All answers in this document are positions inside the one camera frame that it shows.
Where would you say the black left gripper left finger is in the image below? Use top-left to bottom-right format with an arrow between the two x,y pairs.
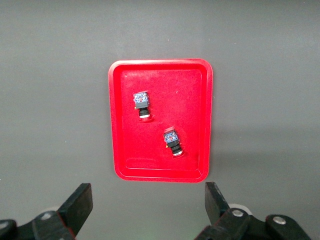
0,182 -> 94,240

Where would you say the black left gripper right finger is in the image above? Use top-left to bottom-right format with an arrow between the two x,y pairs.
194,181 -> 314,240

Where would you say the red push button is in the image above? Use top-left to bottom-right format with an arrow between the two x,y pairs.
162,128 -> 186,159
132,90 -> 153,124

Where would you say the red plastic tray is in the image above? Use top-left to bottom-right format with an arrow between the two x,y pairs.
107,58 -> 214,183

